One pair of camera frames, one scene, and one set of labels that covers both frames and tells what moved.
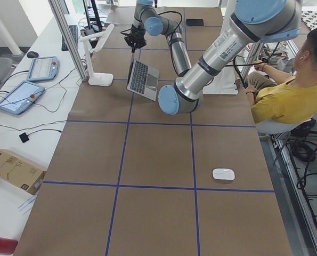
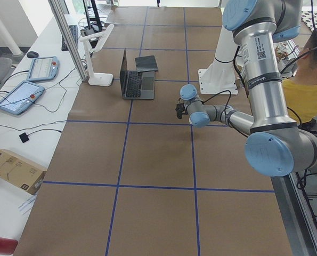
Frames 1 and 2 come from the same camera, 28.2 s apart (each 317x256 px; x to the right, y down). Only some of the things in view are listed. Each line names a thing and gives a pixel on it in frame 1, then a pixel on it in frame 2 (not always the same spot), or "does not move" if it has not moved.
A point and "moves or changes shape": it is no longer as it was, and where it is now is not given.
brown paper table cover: (128, 179) does not move
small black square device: (24, 137) does not move
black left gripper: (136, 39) -> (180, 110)
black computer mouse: (32, 54) does not move
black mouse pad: (194, 22) -> (144, 64)
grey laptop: (143, 80) moves or changes shape
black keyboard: (74, 30) does not move
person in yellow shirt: (279, 94) does not move
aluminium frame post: (66, 32) does not move
